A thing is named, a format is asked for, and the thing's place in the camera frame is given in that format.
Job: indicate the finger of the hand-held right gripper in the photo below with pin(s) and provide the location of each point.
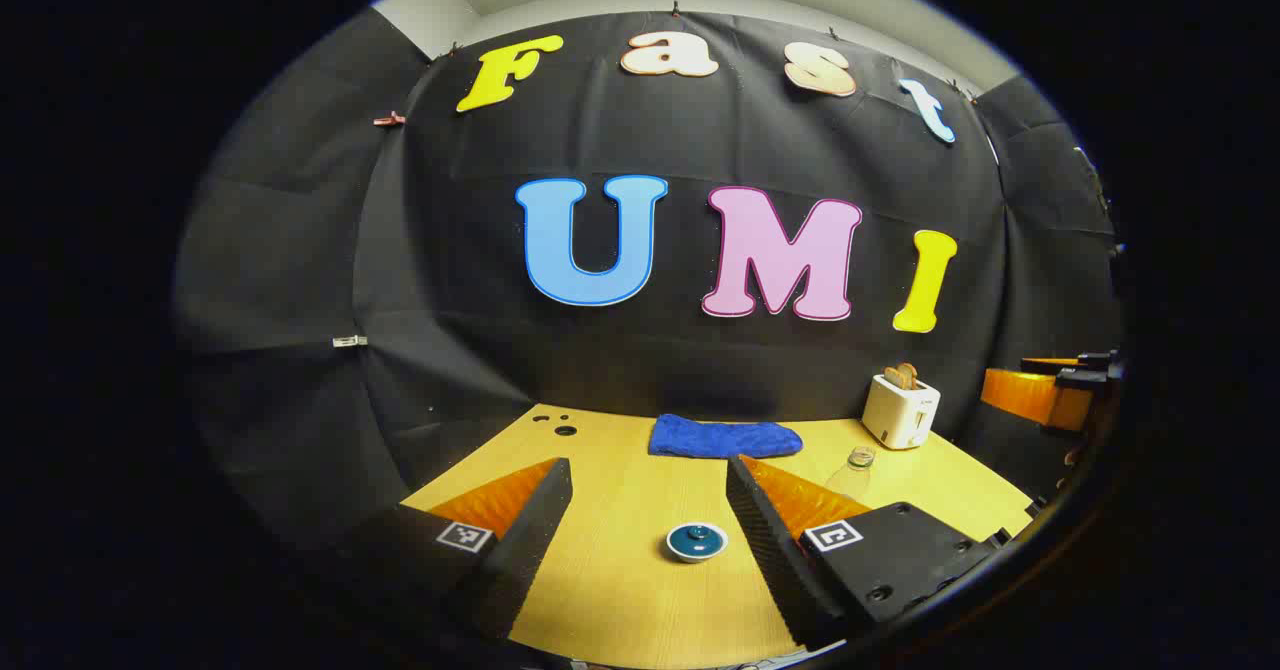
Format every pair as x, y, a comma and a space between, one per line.
1030, 398
1090, 362

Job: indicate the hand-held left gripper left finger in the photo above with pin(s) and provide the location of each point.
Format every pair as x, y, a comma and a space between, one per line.
535, 520

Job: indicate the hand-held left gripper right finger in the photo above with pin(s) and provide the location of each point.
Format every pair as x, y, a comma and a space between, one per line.
760, 530

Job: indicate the clear water bottle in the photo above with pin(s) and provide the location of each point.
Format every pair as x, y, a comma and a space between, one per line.
858, 462

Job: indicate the blue towel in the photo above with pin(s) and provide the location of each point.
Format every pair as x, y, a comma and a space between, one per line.
720, 437

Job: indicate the brown toast slice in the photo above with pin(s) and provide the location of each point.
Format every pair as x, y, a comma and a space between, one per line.
900, 377

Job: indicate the white toaster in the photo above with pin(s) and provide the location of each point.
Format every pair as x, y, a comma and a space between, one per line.
895, 415

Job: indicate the silver metal clip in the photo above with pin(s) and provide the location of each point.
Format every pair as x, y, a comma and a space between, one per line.
350, 341

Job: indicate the red clip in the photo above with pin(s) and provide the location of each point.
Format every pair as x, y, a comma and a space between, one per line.
390, 119

